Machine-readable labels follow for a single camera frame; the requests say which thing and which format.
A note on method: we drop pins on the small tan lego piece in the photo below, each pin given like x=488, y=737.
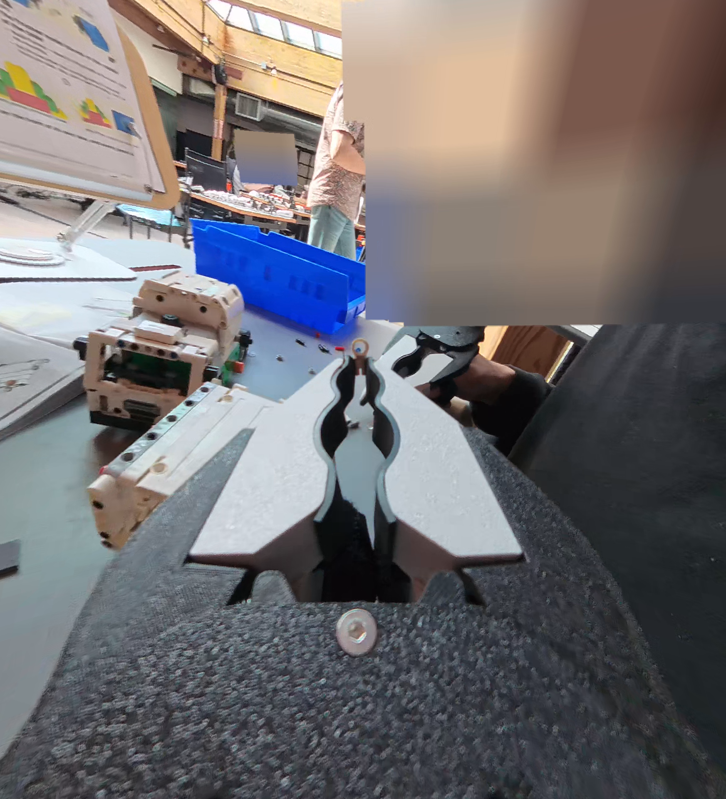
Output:
x=360, y=349

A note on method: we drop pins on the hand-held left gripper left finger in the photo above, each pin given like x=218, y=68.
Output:
x=263, y=487

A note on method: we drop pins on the blue plastic bin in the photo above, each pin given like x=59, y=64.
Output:
x=275, y=274

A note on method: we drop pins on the lego instruction booklet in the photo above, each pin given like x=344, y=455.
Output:
x=13, y=374

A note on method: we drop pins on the white clipboard stand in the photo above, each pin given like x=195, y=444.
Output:
x=88, y=268

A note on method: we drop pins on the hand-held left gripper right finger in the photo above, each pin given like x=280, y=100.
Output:
x=450, y=493

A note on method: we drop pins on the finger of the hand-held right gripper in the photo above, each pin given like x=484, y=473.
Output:
x=456, y=368
x=409, y=361

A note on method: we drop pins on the person's dark shirt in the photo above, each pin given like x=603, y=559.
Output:
x=650, y=530

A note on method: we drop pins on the instruction sheet on stand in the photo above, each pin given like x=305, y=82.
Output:
x=160, y=156

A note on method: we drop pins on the printed instruction sheet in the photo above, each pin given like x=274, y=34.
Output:
x=57, y=137

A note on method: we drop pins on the person's right hand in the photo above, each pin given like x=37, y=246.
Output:
x=487, y=381

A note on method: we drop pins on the background work table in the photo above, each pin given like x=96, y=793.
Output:
x=256, y=206

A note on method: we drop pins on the white lego truck build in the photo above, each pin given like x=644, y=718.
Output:
x=169, y=349

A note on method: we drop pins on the person's right forearm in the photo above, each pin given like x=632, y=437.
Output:
x=519, y=406

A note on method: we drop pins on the long white lego assembly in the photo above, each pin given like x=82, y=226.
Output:
x=169, y=449

